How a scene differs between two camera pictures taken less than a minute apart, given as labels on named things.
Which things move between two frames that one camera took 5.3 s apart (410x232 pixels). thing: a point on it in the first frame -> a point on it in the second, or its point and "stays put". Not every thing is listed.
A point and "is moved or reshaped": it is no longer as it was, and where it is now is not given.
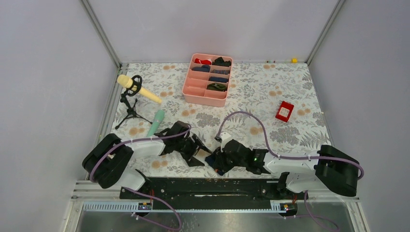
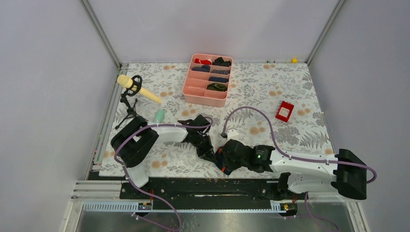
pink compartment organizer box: [206, 80] stays put
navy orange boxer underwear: [210, 160] is moved or reshaped
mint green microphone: [158, 118] stays put
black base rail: [212, 193] stays put
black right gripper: [220, 162] stays put
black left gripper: [195, 147] -> [208, 152]
